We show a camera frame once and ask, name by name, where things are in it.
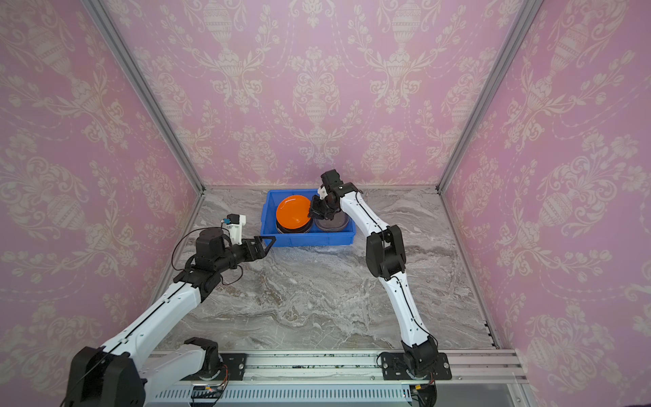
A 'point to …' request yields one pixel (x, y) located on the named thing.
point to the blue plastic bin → (271, 197)
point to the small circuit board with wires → (208, 392)
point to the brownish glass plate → (338, 222)
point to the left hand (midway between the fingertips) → (268, 241)
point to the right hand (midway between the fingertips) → (308, 213)
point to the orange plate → (292, 212)
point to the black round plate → (289, 231)
